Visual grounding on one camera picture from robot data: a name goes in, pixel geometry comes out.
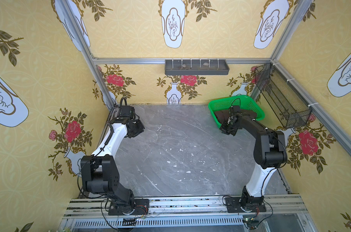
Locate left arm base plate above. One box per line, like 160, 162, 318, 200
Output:
106, 199, 149, 216

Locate dark brown long pants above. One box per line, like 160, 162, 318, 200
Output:
214, 109, 257, 124

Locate grey wall shelf tray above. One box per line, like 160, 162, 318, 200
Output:
164, 59, 230, 75

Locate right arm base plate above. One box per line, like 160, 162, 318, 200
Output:
222, 196, 267, 214

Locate black wire mesh basket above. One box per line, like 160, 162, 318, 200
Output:
253, 63, 312, 129

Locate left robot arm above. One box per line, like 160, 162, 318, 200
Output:
77, 97, 144, 215

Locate green plastic basket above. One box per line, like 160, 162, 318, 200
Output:
208, 95, 265, 128

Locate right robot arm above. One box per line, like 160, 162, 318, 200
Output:
215, 105, 287, 213

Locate aluminium front rail frame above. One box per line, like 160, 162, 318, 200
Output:
59, 194, 317, 232

